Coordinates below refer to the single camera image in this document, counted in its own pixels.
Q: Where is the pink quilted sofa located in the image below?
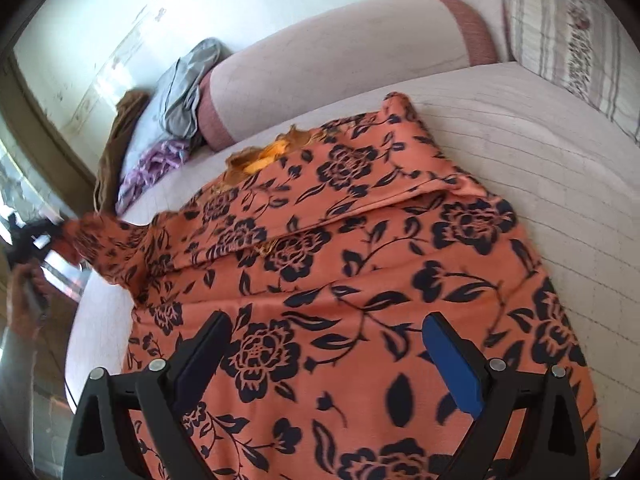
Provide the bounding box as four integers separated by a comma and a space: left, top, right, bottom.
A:
65, 0, 640, 480

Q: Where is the purple patterned cloth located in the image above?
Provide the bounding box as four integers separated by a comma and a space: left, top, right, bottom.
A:
116, 139, 193, 213

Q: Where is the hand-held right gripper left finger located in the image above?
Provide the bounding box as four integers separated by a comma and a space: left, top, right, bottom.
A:
62, 310, 233, 480

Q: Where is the striped floral pillow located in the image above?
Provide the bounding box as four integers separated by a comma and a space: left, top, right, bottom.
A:
500, 0, 640, 143

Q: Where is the grey cloth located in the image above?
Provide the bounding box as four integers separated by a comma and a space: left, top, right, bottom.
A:
120, 37, 233, 176

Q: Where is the orange black floral garment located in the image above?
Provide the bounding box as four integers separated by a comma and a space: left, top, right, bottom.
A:
60, 91, 601, 480

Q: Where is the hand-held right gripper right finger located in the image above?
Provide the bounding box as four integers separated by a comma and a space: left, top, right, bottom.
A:
421, 311, 592, 480

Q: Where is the person's left hand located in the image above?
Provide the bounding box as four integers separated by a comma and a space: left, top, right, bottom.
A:
7, 264, 48, 343

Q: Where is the brown cloth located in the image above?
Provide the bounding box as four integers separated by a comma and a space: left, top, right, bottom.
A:
94, 91, 151, 211

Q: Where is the pink sofa back cushion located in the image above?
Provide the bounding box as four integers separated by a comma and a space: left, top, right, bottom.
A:
199, 0, 498, 153

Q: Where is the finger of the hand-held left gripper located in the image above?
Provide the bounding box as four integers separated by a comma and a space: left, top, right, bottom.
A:
45, 217, 71, 243

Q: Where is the glass window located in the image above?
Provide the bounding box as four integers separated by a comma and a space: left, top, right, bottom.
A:
0, 125, 88, 303

